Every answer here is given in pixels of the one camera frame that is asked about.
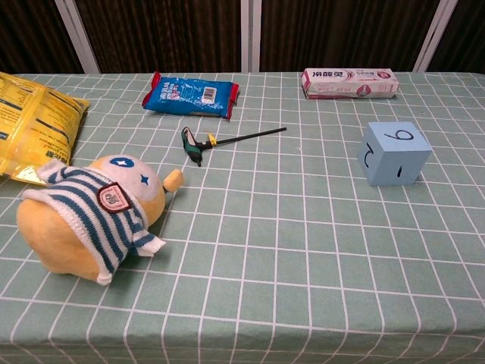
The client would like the green checked tablecloth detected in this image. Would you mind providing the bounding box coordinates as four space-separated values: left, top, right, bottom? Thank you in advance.
0 71 485 364

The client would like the blue snack packet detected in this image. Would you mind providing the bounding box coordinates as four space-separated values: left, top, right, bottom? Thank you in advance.
142 71 240 121

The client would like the white pink toothpaste box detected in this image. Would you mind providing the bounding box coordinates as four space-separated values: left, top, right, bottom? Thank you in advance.
301 67 401 101

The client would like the dark brown ribbed panel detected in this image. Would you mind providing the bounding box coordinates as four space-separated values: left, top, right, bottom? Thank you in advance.
427 0 485 73
0 0 84 75
259 0 443 73
75 0 243 74

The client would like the yellow plush toy striped sweater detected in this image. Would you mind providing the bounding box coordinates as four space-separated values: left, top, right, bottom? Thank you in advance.
15 154 186 286

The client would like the yellow chip bag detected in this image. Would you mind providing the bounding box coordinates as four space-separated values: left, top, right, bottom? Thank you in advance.
0 71 91 187

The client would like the black T-handle hex key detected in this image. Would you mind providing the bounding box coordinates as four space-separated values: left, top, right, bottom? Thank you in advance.
180 127 288 168

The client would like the white frame post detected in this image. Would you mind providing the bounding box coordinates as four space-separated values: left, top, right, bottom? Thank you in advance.
240 0 261 74
54 0 101 74
411 0 454 73

